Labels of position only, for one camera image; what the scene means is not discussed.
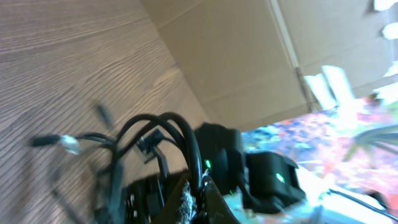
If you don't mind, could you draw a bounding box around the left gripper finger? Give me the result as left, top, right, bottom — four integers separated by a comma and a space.
152, 174, 239, 224

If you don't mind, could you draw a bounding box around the black USB cable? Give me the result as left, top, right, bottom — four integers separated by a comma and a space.
29, 111, 205, 224

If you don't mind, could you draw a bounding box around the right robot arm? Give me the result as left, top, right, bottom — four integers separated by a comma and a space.
195, 123, 397, 224

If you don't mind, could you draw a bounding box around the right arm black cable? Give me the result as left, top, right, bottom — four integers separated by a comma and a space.
326, 188, 398, 223

